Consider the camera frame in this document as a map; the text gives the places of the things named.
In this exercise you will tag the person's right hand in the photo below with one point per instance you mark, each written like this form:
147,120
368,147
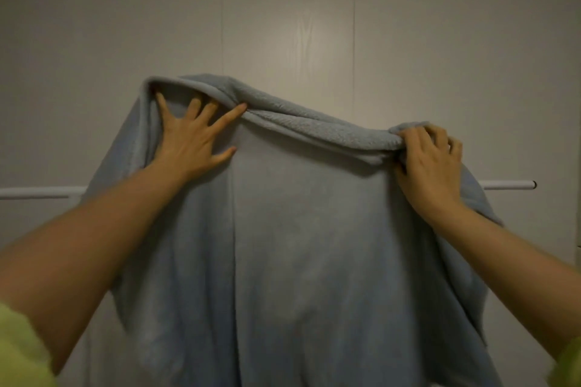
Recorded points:
431,173

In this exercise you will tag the person's left hand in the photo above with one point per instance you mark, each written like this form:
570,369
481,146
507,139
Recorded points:
188,148

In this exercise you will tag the white towel rail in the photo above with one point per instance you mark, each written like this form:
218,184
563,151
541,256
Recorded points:
508,185

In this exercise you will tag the light blue towel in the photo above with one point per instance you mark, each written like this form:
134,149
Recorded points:
308,255

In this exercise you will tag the person's left forearm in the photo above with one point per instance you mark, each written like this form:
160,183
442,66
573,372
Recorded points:
81,246

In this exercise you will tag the person's right forearm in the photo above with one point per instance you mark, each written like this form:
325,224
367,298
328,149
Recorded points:
513,269

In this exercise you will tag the yellow-green long-sleeve shirt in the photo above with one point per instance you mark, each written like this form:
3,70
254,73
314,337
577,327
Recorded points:
20,350

